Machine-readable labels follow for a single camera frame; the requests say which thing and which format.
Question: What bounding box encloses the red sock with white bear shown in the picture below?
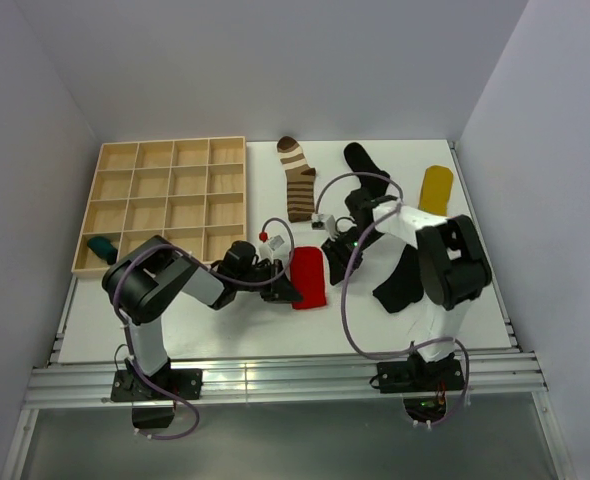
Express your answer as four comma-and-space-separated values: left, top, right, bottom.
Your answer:
290, 246, 327, 310

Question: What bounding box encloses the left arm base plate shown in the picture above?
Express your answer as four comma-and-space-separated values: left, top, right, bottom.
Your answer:
110, 368, 203, 403

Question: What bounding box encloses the dark teal sock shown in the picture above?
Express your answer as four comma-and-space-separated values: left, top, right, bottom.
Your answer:
87, 236, 118, 265

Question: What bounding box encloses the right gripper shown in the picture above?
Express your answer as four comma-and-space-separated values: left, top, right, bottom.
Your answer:
321, 226, 384, 286

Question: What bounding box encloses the brown striped sock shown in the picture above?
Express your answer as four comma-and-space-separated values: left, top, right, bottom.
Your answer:
276, 136, 316, 223

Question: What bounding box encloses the plain black sock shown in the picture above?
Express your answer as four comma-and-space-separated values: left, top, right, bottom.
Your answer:
372, 245, 424, 314

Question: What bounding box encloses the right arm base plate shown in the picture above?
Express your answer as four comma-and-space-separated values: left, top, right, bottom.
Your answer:
369, 354, 465, 394

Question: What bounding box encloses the black sock with white stripes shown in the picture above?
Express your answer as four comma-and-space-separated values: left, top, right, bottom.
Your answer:
343, 142, 390, 198

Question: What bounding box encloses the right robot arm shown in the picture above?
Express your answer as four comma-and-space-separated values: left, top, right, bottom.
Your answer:
321, 189, 492, 390

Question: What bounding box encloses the aluminium mounting rail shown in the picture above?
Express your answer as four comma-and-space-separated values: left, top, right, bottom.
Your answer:
22, 350, 547, 410

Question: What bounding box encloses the wooden compartment tray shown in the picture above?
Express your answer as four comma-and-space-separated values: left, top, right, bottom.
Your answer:
72, 137, 247, 278

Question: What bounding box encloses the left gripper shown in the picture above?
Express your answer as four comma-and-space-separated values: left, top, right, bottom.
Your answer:
235, 260, 302, 303

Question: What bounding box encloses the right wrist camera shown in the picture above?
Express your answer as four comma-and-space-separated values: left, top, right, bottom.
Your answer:
311, 213, 336, 232

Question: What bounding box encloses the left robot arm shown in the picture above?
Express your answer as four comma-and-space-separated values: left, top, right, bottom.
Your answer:
102, 235, 304, 399

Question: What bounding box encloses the yellow sock with cartoon face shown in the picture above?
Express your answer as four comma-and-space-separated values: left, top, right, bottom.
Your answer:
418, 165, 454, 216

